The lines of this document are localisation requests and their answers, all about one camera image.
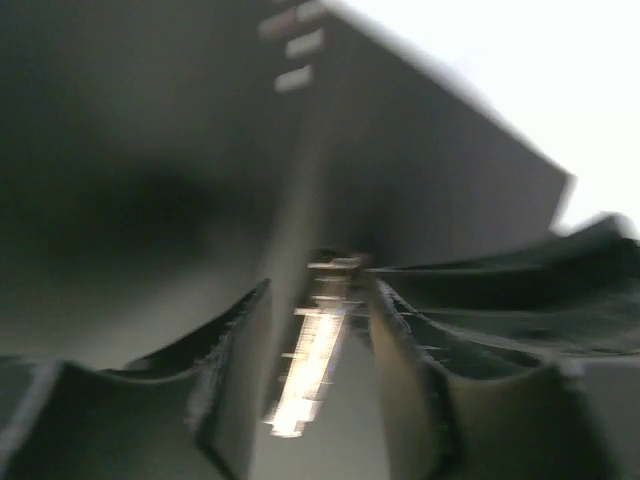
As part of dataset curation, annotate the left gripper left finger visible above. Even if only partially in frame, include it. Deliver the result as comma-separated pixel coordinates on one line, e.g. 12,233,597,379
1,281,271,479

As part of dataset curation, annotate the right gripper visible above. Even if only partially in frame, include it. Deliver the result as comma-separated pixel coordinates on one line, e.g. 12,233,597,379
372,214,639,355

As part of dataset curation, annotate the metal folder clip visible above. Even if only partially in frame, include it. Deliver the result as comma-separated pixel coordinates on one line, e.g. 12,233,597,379
262,248,370,439

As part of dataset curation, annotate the red black folder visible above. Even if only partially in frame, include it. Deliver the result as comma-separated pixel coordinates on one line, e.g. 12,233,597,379
1,1,569,367

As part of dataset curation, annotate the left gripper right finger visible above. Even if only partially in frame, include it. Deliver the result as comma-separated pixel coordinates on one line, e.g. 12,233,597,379
369,281,639,479

